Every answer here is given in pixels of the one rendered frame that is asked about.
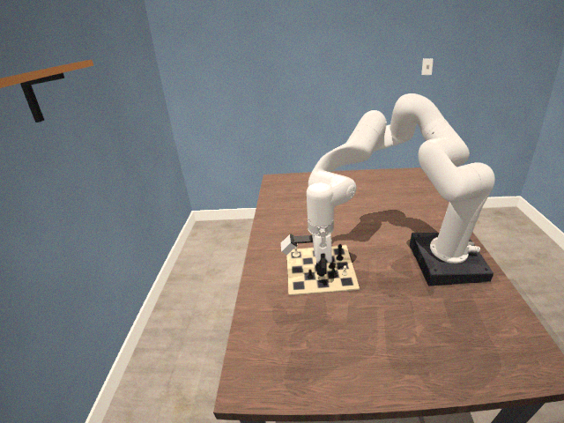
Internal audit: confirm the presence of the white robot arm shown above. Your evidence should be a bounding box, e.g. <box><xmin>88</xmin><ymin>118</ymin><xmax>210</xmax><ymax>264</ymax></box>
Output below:
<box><xmin>307</xmin><ymin>93</ymin><xmax>494</xmax><ymax>263</ymax></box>

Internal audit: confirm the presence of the cream chessboard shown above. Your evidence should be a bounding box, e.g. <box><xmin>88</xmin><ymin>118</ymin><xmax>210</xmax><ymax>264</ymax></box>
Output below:
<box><xmin>287</xmin><ymin>245</ymin><xmax>360</xmax><ymax>295</ymax></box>

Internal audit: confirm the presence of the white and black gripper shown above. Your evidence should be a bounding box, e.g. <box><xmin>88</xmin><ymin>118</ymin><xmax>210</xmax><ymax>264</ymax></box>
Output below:
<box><xmin>308</xmin><ymin>228</ymin><xmax>334</xmax><ymax>275</ymax></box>

